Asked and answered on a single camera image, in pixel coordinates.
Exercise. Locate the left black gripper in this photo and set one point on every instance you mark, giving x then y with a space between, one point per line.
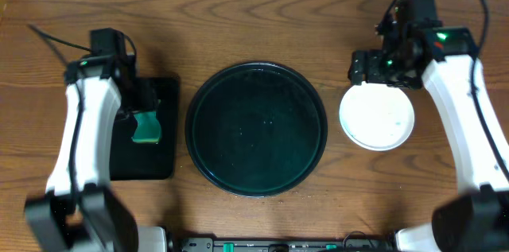
144 101

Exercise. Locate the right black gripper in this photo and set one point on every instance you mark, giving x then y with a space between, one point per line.
376 58

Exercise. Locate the green sponge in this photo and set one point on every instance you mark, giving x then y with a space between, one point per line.
148 129

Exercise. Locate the white plate with green smear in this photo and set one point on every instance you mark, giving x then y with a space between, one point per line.
376 117

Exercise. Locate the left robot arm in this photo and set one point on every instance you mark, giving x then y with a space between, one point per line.
78 211

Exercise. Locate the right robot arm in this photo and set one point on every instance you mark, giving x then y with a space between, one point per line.
443 61

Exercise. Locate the rectangular black tray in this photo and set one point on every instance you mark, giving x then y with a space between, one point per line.
147 161

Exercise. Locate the round black tray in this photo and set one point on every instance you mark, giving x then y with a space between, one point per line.
256 129

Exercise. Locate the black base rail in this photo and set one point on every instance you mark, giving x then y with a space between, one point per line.
353 242

